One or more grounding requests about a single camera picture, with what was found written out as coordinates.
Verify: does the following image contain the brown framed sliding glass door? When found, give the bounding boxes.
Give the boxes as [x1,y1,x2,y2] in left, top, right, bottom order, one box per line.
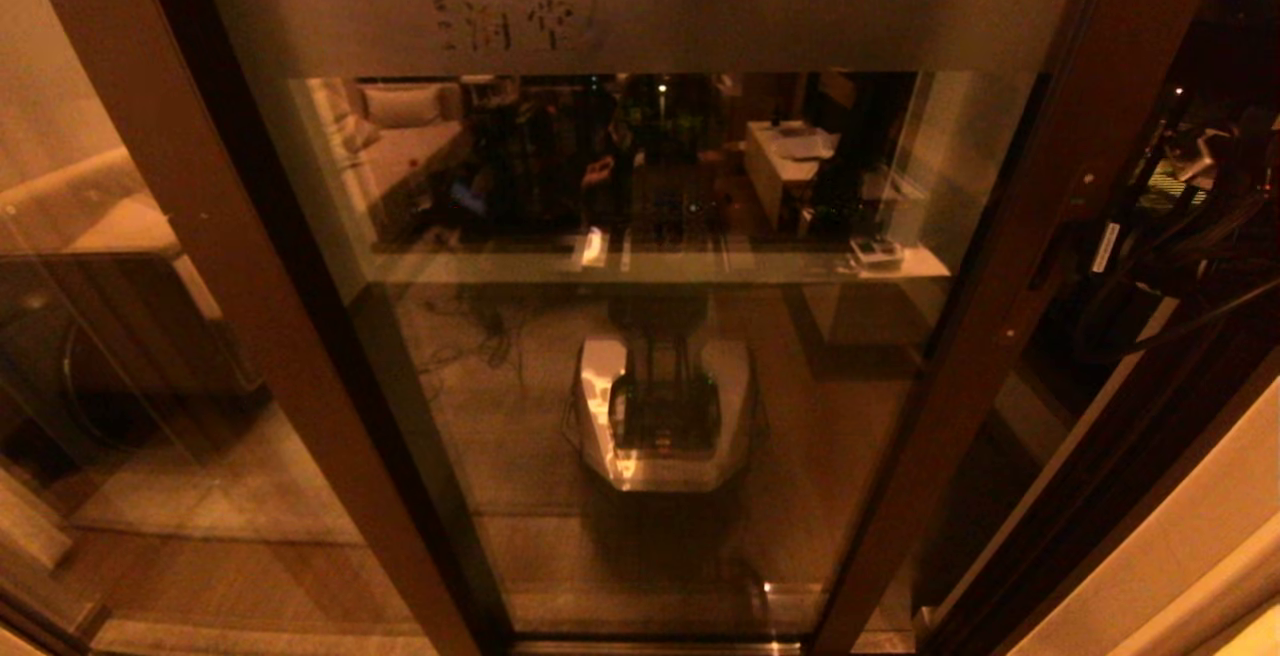
[190,0,1226,652]

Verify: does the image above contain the dark front-load washing machine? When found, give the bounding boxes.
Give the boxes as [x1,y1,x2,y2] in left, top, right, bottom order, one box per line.
[0,254,263,447]

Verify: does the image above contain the dark brown door jamb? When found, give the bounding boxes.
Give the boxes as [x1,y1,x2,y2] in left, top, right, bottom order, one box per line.
[915,266,1280,656]

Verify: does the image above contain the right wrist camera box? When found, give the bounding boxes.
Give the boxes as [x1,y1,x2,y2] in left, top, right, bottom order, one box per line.
[1165,126,1236,182]

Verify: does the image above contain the brown framed fixed glass panel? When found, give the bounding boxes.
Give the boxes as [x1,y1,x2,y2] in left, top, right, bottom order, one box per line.
[0,0,516,656]

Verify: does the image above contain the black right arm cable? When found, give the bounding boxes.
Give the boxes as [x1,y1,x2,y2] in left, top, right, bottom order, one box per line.
[1065,206,1280,367]

